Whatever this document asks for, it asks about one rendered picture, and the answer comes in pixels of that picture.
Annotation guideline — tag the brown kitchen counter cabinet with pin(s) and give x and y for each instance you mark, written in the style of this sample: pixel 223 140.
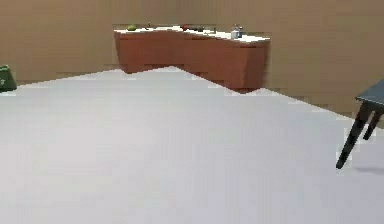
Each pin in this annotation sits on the brown kitchen counter cabinet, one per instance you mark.
pixel 213 60

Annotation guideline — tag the dark small pan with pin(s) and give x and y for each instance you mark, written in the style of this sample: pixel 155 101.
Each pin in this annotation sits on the dark small pan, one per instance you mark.
pixel 200 28

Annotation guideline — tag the red round fruit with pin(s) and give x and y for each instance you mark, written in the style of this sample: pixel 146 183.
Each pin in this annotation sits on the red round fruit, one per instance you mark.
pixel 184 27

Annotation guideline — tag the grey metal kettle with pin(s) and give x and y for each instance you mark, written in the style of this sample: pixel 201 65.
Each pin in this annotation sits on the grey metal kettle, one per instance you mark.
pixel 236 32

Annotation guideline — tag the green round fruit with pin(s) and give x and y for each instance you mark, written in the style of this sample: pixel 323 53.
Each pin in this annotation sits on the green round fruit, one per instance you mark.
pixel 132 27

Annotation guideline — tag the dark grey table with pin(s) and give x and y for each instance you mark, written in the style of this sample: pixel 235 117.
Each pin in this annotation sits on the dark grey table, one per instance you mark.
pixel 373 95

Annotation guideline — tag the green bin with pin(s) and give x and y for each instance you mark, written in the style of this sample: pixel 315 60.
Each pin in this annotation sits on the green bin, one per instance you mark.
pixel 5 79

